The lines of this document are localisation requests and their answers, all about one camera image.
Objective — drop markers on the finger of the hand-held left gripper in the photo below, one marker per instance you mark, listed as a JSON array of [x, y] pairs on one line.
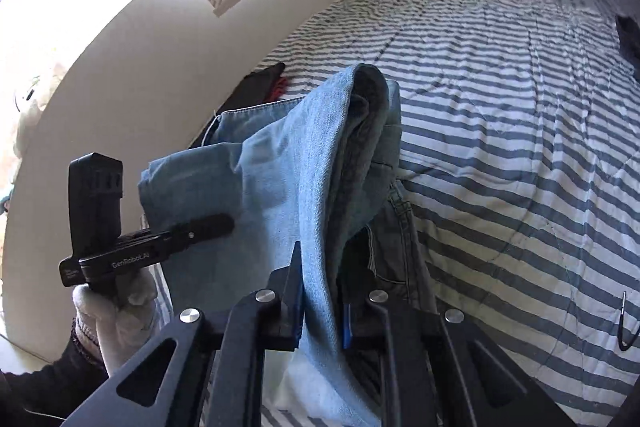
[[205, 229]]

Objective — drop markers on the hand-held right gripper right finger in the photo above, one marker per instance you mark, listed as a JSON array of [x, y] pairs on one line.
[[346, 327]]

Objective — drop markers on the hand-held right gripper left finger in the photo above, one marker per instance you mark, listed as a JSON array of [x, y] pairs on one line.
[[297, 307]]

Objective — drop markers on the light blue jeans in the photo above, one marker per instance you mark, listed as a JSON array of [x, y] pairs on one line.
[[300, 167]]

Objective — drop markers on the person's left forearm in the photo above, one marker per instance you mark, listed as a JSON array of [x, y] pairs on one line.
[[40, 392]]

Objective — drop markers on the person's left hand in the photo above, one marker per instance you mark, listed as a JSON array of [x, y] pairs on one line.
[[120, 327]]

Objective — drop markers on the black folded garment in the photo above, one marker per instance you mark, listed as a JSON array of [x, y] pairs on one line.
[[255, 87]]

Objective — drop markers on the red folded cloth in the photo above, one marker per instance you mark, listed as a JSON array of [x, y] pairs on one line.
[[280, 89]]

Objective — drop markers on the striped blue white bedspread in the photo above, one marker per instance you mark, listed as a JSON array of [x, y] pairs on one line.
[[500, 132]]

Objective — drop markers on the dark navy shorts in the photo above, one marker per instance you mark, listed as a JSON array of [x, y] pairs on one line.
[[631, 42]]

